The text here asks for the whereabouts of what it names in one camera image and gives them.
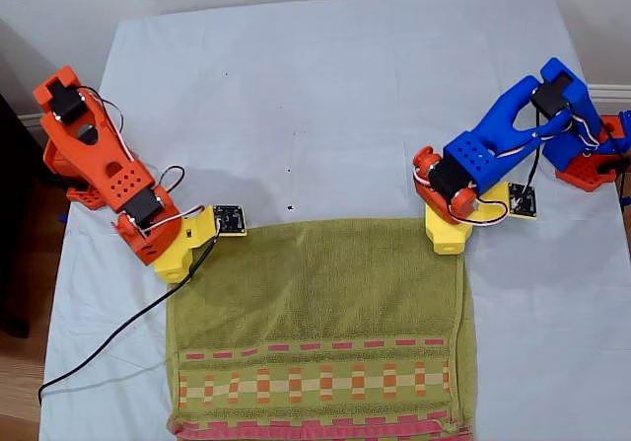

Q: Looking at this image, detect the green towel with pink border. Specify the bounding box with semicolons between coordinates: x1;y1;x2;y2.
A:
165;216;478;441

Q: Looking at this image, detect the pale table cloth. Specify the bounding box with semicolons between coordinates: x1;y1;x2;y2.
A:
37;0;631;441

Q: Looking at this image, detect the black clamp at blue base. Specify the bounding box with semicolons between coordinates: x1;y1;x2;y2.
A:
594;157;631;179

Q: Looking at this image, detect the dark wooden cabinet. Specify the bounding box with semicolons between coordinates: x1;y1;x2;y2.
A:
0;93;35;339

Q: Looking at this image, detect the camera board on red-orange arm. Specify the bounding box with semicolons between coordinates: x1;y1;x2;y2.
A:
212;203;248;239

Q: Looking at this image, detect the camera board on blue arm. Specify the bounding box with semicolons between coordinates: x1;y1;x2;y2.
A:
507;183;539;220

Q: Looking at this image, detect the thick black camera cable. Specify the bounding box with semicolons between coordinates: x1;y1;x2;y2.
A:
37;236;221;405

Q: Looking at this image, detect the thin black camera cable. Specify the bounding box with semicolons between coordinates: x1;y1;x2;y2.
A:
522;114;631;205

